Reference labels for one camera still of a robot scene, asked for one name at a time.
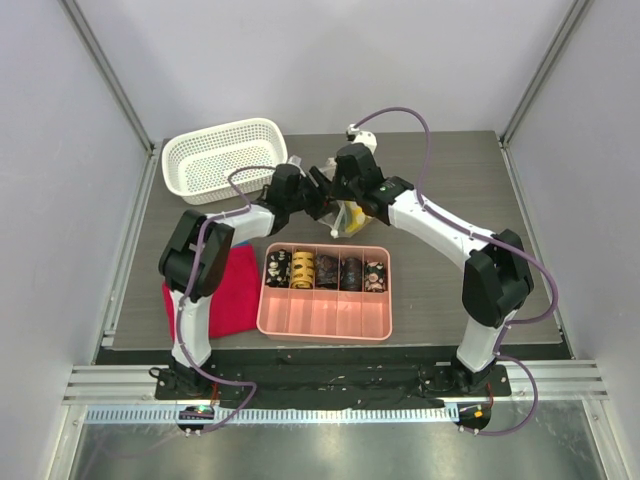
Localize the yellow toy banana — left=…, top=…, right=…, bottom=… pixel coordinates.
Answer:
left=344, top=202, right=372, bottom=236

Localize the clear polka dot zip bag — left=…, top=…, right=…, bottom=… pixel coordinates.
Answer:
left=318, top=200, right=354, bottom=239

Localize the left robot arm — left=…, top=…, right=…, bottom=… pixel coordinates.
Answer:
left=158, top=163, right=331, bottom=399

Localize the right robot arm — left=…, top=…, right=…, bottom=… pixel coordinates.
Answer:
left=330, top=137, right=534, bottom=395

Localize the yellow black cloth roll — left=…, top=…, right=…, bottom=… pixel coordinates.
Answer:
left=290, top=251, right=315, bottom=289

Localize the dark brown patterned cloth roll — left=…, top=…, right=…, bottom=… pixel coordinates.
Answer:
left=315, top=254, right=339, bottom=290

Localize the black white dotted cloth roll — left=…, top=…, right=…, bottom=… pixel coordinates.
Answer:
left=265, top=249, right=292, bottom=288

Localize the dark blue patterned cloth roll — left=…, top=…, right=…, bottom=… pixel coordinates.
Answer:
left=339, top=257, right=363, bottom=292

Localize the dark floral rose cloth roll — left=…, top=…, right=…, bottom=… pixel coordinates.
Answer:
left=363, top=260, right=387, bottom=293

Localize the pink divided organizer tray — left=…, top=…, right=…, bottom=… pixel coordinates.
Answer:
left=256, top=242, right=393, bottom=345

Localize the white perforated plastic basket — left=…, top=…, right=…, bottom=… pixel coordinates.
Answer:
left=161, top=118, right=288, bottom=205

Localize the red folded cloth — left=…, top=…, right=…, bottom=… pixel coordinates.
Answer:
left=160, top=243, right=261, bottom=340

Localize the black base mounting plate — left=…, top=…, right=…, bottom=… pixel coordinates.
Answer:
left=149, top=363, right=512, bottom=410

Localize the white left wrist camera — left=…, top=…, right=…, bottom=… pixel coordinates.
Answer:
left=287, top=155, right=304, bottom=173

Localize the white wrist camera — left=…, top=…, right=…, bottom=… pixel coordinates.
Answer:
left=287, top=155, right=304, bottom=173
left=345, top=124, right=378, bottom=156

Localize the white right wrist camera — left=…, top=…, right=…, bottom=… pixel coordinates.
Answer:
left=345, top=124, right=378, bottom=156

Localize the white slotted cable duct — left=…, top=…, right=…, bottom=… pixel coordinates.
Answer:
left=85, top=403, right=459, bottom=425

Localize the aluminium frame rail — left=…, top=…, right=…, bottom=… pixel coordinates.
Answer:
left=63, top=360, right=608, bottom=410

